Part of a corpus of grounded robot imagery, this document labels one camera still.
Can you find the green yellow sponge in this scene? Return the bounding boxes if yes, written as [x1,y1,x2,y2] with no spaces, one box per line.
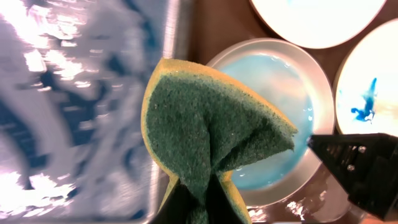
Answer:
[141,58,297,223]

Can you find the white plate streak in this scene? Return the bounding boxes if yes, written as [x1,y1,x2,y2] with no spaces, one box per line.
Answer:
[251,0,386,49]

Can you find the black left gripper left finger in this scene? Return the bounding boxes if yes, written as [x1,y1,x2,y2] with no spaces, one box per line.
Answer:
[150,180,197,224]

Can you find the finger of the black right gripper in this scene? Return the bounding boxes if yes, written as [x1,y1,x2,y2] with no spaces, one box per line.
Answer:
[307,133,397,220]

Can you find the small white plate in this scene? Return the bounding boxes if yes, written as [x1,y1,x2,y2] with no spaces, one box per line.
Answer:
[208,38,335,206]

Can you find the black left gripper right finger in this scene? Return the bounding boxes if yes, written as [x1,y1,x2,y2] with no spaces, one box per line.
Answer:
[206,175,243,224]

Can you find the white plate two smears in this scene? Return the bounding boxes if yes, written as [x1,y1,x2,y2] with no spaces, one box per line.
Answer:
[334,19,397,136]

